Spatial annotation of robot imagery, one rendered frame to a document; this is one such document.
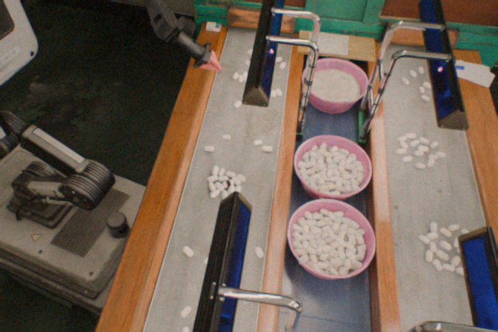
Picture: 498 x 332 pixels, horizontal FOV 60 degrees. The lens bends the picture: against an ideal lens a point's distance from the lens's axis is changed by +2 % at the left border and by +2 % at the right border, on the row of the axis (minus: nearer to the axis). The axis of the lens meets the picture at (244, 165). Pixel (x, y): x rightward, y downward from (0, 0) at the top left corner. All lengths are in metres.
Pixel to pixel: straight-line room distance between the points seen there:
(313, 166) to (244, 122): 0.32
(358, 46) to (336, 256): 0.99
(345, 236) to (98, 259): 0.88
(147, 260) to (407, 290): 0.76
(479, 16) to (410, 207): 0.93
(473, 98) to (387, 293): 0.94
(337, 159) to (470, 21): 0.88
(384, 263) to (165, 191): 0.71
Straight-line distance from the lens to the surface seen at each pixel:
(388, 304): 1.31
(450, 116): 1.32
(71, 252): 1.72
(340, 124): 1.77
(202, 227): 1.36
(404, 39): 2.03
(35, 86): 3.11
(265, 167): 1.50
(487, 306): 1.04
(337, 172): 1.52
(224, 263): 0.90
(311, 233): 1.38
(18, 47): 1.33
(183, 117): 1.62
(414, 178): 1.60
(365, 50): 1.98
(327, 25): 2.02
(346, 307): 1.37
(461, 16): 2.09
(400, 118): 1.77
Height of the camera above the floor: 1.93
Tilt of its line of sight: 53 degrees down
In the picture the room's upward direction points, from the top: 3 degrees clockwise
